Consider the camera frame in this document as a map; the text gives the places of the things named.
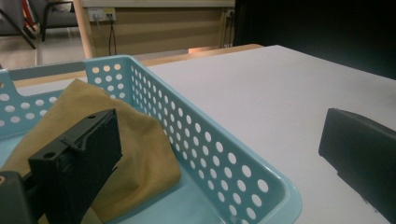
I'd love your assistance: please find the black metal frame chair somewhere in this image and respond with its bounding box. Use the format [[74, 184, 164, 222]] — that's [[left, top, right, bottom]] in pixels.
[[29, 0, 78, 43]]

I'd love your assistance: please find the black power cable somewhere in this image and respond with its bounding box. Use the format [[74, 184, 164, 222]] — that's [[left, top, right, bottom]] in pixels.
[[107, 19, 118, 56]]

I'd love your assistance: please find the light blue perforated plastic basket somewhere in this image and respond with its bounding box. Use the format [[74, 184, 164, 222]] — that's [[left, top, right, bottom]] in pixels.
[[0, 54, 304, 224]]

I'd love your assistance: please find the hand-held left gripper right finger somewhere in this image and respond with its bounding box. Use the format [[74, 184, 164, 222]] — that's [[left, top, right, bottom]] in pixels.
[[318, 107, 396, 224]]

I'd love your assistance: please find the mustard yellow cloth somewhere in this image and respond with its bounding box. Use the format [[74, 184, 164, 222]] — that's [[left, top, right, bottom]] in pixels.
[[0, 78, 182, 224]]

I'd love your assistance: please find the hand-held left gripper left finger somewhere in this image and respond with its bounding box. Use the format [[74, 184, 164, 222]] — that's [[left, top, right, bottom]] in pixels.
[[27, 108, 123, 224]]

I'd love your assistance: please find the black folding stand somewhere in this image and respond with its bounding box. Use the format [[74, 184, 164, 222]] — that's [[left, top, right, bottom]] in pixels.
[[0, 7, 37, 50]]

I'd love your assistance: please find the light wooden table leg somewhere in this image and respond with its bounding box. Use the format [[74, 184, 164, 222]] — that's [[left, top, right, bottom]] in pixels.
[[72, 0, 94, 60]]

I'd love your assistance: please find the white wall power strip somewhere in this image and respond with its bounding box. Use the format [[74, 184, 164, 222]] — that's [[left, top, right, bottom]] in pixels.
[[87, 7, 117, 22]]

